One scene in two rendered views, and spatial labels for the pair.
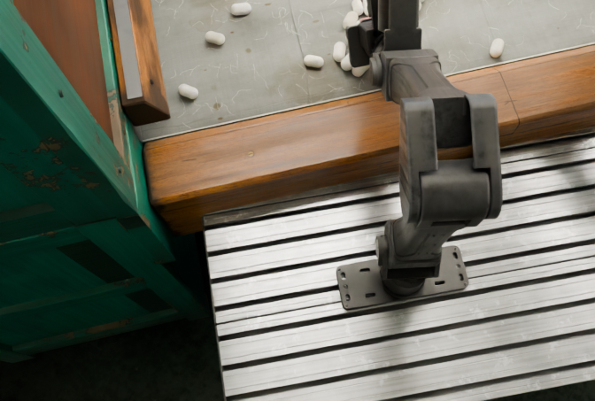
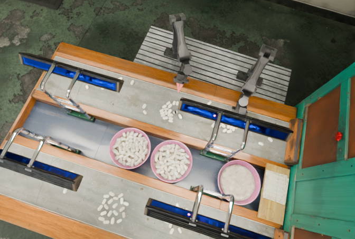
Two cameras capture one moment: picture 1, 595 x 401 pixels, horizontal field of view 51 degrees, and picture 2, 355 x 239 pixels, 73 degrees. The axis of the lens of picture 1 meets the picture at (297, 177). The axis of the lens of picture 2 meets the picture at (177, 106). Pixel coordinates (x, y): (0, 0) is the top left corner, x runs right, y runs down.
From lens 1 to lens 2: 143 cm
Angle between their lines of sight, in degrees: 42
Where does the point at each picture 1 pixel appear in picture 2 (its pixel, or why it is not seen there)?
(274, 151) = (268, 104)
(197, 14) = (271, 149)
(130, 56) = (298, 129)
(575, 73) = (199, 87)
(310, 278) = (266, 87)
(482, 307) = (237, 67)
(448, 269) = (240, 75)
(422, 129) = (272, 54)
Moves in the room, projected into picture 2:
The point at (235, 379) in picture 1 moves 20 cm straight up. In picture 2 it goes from (287, 78) to (300, 65)
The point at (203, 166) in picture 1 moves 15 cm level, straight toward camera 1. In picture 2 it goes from (285, 109) to (283, 89)
